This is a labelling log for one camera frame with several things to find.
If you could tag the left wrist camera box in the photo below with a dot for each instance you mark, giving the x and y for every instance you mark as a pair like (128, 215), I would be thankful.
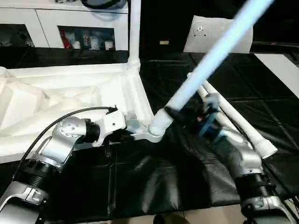
(112, 126)

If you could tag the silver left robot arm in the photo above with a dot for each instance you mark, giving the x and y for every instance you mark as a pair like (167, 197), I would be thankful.
(60, 140)

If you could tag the grey right robot foot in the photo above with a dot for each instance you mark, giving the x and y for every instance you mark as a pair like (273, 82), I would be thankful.
(172, 219)

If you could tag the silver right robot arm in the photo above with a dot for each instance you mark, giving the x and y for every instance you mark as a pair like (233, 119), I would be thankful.
(233, 149)

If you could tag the white cabinet with glass doors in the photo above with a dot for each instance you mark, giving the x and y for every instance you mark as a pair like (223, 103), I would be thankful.
(37, 21)

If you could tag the white plastic table top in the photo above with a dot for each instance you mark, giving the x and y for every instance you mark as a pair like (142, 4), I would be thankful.
(56, 88)

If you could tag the small white jar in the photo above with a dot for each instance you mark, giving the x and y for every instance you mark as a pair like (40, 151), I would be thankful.
(109, 45)

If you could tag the white plastic table leg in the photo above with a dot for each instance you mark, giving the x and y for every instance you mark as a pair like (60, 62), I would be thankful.
(134, 32)
(215, 56)
(202, 92)
(243, 126)

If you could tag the small brown block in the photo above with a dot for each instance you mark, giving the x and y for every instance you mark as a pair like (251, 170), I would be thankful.
(164, 42)

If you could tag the black work mat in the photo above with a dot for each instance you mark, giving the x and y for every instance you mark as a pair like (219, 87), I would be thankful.
(261, 93)

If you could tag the dark round object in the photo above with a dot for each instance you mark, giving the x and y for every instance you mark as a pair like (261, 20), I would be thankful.
(105, 3)

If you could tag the flat white board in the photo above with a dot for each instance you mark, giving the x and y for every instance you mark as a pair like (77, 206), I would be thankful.
(282, 70)

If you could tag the white plastic bag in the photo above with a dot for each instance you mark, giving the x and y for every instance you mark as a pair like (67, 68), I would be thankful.
(205, 35)

